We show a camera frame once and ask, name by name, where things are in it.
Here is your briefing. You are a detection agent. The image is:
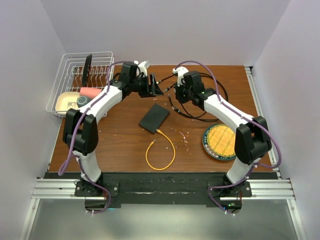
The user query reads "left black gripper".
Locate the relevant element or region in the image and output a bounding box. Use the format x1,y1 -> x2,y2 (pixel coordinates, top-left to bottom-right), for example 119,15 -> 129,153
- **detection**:
130,73 -> 164,99

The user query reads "black network switch box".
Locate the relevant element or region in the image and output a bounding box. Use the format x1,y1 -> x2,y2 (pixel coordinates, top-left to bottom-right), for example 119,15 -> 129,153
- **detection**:
138,103 -> 170,134

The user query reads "yellow ethernet patch cable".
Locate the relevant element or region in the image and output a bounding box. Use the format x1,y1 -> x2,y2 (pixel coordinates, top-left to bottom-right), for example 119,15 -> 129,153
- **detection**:
145,129 -> 176,171

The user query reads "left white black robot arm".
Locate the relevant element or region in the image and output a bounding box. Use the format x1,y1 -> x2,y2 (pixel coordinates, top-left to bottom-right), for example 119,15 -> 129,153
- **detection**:
58,61 -> 163,196

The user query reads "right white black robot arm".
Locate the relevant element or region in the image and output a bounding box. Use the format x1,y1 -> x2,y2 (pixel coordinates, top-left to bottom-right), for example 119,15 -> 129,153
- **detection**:
172,67 -> 272,197

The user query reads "round gold wafer plate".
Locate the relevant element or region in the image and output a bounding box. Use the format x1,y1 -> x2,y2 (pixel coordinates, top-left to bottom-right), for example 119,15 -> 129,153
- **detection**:
202,124 -> 236,161

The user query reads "pink cup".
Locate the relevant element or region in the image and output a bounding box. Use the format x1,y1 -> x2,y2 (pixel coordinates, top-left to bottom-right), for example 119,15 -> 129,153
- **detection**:
79,87 -> 102,99

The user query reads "black tablet in rack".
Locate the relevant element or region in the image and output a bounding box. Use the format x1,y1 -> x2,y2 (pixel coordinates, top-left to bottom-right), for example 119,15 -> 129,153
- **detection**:
81,54 -> 93,87

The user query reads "dark teal cup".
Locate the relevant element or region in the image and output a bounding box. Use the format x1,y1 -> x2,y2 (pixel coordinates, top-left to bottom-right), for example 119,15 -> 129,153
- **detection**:
76,95 -> 91,108

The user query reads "cream square plate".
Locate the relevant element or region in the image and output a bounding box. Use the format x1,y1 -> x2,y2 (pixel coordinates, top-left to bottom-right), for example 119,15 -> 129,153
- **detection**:
55,91 -> 80,115

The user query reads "black cable with gold plug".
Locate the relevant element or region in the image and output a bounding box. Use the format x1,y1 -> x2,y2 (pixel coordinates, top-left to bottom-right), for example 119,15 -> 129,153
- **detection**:
156,72 -> 229,121

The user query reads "black cable with usb plug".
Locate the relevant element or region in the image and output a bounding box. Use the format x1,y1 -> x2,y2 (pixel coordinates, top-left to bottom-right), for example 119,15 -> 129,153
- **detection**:
163,82 -> 226,122

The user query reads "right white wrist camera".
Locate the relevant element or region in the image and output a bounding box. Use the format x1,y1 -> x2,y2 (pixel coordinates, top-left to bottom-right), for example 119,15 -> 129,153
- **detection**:
172,66 -> 189,87

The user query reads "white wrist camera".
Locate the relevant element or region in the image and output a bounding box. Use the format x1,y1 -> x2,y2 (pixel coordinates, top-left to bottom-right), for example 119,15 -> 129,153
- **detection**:
133,60 -> 151,76
172,66 -> 189,87

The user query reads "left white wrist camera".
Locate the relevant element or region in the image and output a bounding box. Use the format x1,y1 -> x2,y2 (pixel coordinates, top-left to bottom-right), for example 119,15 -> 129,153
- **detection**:
133,60 -> 151,76

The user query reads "white wire dish rack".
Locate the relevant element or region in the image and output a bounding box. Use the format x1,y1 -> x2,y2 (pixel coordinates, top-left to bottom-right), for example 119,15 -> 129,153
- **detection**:
46,51 -> 115,117

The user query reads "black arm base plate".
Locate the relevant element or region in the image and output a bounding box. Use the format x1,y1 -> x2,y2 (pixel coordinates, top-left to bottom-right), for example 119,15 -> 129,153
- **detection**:
74,172 -> 252,212

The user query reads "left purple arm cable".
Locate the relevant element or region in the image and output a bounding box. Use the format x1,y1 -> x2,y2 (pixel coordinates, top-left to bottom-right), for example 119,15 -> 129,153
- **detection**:
57,60 -> 137,214

